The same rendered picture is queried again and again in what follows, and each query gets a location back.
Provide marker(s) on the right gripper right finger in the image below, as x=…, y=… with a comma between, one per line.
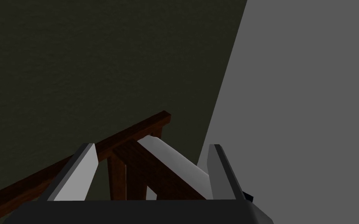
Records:
x=221, y=177

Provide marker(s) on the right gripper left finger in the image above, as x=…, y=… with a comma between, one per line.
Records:
x=75, y=179

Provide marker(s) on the brown wooden bed frame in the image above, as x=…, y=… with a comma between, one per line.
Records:
x=145, y=174

